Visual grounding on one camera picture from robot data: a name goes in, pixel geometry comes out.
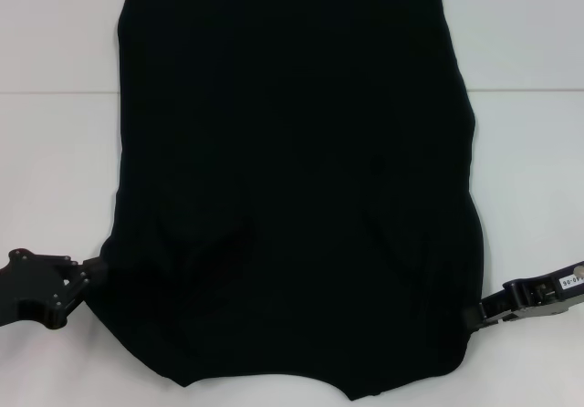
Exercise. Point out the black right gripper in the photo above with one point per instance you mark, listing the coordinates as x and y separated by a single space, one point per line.
547 295

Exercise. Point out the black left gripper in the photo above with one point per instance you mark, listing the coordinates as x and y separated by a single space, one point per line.
32 284

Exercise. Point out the black t-shirt with FREE print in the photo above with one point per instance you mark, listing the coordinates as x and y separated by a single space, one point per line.
292 106

